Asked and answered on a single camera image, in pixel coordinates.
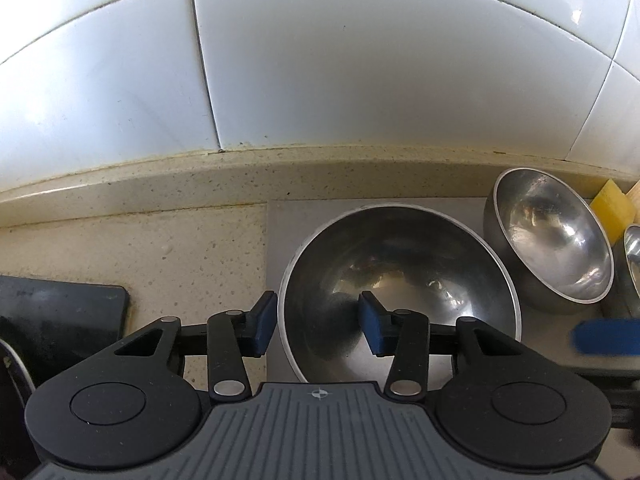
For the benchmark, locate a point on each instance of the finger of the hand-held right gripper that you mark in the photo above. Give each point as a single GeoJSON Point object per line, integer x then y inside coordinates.
{"type": "Point", "coordinates": [607, 337]}

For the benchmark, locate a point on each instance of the black gas stove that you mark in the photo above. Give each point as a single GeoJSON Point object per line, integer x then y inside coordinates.
{"type": "Point", "coordinates": [55, 320]}

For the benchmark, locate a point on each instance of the grey mat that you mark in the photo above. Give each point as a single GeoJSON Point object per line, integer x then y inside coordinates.
{"type": "Point", "coordinates": [300, 225]}

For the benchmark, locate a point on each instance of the wooden knife block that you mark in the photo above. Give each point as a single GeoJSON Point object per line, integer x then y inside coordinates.
{"type": "Point", "coordinates": [612, 202]}

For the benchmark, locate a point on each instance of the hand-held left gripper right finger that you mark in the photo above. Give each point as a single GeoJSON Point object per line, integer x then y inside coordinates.
{"type": "Point", "coordinates": [374, 324]}

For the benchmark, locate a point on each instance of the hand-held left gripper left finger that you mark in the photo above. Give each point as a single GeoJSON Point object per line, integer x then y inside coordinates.
{"type": "Point", "coordinates": [265, 325]}

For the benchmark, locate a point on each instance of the steel bowl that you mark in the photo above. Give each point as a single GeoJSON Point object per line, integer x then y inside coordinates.
{"type": "Point", "coordinates": [400, 290]}
{"type": "Point", "coordinates": [631, 265]}
{"type": "Point", "coordinates": [550, 235]}

